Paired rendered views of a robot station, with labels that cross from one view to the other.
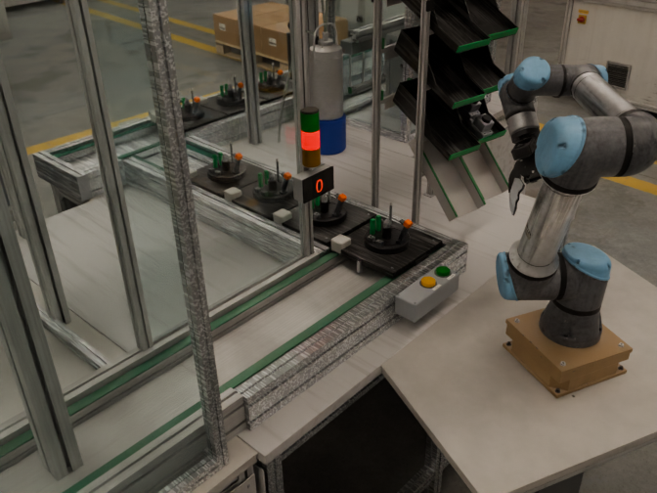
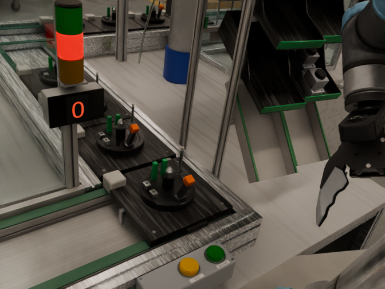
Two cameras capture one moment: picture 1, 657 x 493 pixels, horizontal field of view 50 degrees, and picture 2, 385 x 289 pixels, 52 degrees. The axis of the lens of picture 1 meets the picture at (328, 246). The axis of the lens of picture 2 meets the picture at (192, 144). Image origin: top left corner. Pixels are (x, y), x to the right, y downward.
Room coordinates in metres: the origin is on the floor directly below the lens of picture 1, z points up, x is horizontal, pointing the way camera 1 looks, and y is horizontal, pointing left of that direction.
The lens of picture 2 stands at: (1.04, -0.30, 1.61)
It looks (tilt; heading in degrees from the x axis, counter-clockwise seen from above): 32 degrees down; 6
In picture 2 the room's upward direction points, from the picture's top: 8 degrees clockwise
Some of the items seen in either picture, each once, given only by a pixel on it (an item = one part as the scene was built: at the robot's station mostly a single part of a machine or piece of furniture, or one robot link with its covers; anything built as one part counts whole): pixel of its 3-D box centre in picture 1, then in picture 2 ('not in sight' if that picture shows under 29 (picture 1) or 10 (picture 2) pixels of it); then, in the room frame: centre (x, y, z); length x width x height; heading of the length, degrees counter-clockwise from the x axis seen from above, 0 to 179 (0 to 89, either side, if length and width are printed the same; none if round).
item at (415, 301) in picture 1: (427, 291); (187, 277); (1.60, -0.27, 0.93); 0.21 x 0.07 x 0.06; 136
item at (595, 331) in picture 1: (573, 313); not in sight; (1.40, -0.61, 0.99); 0.15 x 0.15 x 0.10
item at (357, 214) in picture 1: (324, 204); (120, 130); (1.98, 0.01, 1.01); 0.24 x 0.24 x 0.13; 46
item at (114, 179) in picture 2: (340, 244); (114, 182); (1.80, -0.04, 0.97); 0.05 x 0.05 x 0.04; 46
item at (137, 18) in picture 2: not in sight; (153, 12); (3.29, 0.26, 1.01); 0.24 x 0.24 x 0.13; 46
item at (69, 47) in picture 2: (310, 138); (70, 43); (1.75, 0.04, 1.33); 0.05 x 0.05 x 0.05
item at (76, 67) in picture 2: (311, 156); (71, 67); (1.75, 0.04, 1.28); 0.05 x 0.05 x 0.05
